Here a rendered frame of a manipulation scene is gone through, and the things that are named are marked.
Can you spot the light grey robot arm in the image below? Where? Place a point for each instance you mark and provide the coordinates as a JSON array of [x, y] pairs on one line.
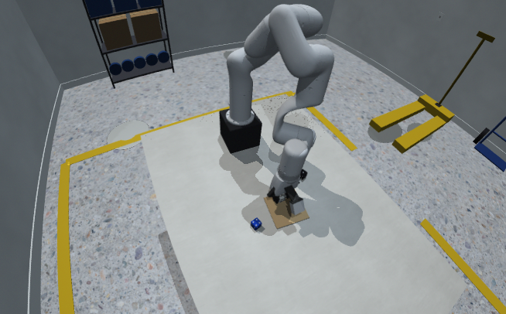
[[284, 30]]

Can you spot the blue die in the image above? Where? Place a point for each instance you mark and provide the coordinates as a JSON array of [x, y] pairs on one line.
[[256, 223]]

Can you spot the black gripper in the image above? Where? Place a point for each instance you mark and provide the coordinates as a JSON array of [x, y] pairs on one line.
[[278, 185]]

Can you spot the tan flat mat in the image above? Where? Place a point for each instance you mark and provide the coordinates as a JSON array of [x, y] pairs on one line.
[[281, 213]]

